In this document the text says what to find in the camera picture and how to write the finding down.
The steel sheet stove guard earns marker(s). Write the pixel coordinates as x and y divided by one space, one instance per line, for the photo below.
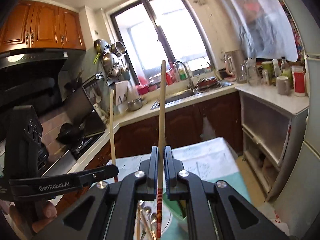
62 160

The black glass splash panel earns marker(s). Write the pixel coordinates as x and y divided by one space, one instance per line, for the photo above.
93 97

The green plastic cutlery holder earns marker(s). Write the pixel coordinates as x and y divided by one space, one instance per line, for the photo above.
176 206

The white plastic bottle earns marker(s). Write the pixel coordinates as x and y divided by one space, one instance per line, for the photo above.
275 67

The pale green refrigerator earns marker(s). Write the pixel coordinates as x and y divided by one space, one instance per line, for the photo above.
307 167

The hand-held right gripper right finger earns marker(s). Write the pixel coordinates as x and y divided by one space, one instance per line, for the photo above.
168 172

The person's left hand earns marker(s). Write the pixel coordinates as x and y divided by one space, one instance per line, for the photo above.
42 212

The medium steel spoon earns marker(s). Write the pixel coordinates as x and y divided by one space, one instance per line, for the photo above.
153 217

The white plastic bag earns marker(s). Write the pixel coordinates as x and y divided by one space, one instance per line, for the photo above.
207 130

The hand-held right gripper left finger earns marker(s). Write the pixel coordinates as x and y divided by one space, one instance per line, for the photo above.
152 170

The large steel spoon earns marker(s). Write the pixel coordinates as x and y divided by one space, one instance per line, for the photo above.
146 210

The white cutting board rack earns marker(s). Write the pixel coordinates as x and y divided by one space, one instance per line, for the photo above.
122 92

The pile of dirty dishes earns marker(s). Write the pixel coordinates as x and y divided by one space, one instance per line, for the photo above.
207 82

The white mug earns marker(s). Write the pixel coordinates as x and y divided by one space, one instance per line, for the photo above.
283 85

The orange wooden upper cabinets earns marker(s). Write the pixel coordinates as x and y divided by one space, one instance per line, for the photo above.
45 25

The green packaged container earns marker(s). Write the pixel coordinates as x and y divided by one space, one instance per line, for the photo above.
267 71

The red bottle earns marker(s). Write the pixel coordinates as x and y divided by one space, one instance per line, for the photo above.
170 76

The gas stove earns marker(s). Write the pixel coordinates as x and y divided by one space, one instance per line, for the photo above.
85 142

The clear oil bottle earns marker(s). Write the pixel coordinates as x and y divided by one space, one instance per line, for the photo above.
285 67

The glass jar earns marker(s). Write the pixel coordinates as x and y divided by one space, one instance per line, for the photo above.
251 72

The beige chopstick red striped end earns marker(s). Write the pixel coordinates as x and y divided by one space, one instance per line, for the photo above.
111 130
162 105

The kitchen window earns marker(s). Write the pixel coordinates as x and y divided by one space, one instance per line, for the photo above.
140 42

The hanging clear plastic cover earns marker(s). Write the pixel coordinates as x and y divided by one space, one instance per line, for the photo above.
265 25

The red canister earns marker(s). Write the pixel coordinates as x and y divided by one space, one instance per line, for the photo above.
298 80

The green dish soap bottle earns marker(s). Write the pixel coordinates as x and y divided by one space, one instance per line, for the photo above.
182 75

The steel kitchen sink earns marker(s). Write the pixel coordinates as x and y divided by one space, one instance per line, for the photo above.
175 97

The teal white printed tablecloth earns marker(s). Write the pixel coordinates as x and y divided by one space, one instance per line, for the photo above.
212 160

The white translucent-door storage cabinet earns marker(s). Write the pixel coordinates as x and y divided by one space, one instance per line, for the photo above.
265 130

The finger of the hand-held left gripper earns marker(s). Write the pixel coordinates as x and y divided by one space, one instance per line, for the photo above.
105 171

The steel cooking pot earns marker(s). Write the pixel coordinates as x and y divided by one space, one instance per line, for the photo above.
135 104

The black range hood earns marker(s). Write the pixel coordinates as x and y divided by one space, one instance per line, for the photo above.
25 85

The steel faucet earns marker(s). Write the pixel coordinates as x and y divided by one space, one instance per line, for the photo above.
183 66

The pink plastic basin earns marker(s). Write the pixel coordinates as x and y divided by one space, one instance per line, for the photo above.
143 88

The white kitchen countertop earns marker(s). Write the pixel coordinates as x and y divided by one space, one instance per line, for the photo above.
140 117

